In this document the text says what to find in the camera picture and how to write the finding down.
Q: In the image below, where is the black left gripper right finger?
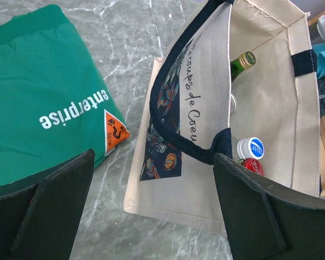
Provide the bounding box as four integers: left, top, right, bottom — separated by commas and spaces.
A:
214, 154, 325, 259

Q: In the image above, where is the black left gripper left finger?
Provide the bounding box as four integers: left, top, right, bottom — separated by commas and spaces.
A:
0, 149, 95, 259

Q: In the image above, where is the dark cola glass bottle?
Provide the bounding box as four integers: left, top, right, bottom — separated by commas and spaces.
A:
238, 158, 264, 176

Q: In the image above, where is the clear water bottle blue cap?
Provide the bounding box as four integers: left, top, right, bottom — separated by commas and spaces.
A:
236, 137, 265, 160

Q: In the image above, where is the beige canvas tote bag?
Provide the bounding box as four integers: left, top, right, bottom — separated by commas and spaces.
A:
123, 1, 320, 234

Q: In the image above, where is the green folded t-shirt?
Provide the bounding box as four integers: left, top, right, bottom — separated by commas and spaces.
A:
0, 4, 129, 186

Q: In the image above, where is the green glass bottle gold cap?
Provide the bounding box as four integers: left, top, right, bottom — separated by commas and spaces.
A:
230, 51, 256, 82

